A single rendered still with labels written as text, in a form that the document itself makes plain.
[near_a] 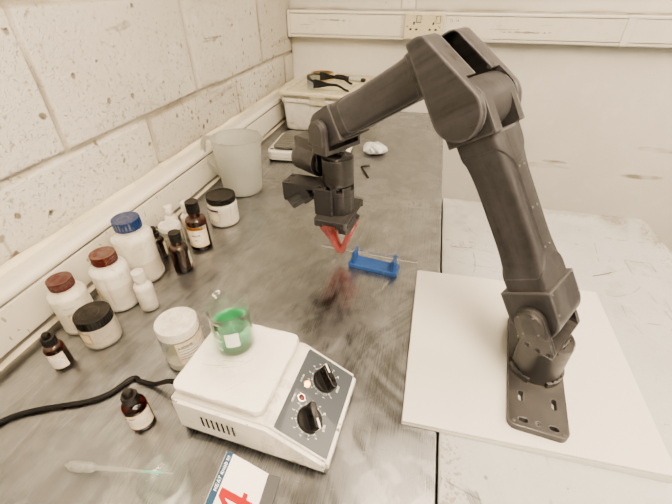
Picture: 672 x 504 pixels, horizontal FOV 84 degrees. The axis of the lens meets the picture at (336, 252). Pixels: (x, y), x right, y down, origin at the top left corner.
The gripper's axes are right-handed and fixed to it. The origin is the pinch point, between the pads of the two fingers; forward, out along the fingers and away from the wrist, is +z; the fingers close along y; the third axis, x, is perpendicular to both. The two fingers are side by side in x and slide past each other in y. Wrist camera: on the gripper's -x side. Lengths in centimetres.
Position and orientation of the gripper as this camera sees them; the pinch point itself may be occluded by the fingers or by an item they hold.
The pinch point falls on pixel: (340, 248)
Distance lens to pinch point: 76.7
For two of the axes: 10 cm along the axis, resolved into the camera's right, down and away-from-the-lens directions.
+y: -3.6, 5.5, -7.5
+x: 9.3, 1.8, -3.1
